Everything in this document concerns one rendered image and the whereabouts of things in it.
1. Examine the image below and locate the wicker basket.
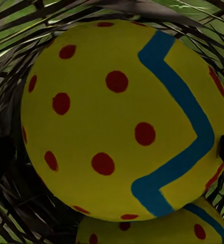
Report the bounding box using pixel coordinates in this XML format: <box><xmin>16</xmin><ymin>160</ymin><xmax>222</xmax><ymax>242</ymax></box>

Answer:
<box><xmin>0</xmin><ymin>0</ymin><xmax>224</xmax><ymax>244</ymax></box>

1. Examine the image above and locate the easter egg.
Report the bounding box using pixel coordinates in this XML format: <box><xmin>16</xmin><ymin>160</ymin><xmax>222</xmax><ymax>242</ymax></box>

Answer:
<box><xmin>19</xmin><ymin>19</ymin><xmax>224</xmax><ymax>222</ymax></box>
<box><xmin>75</xmin><ymin>195</ymin><xmax>224</xmax><ymax>244</ymax></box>

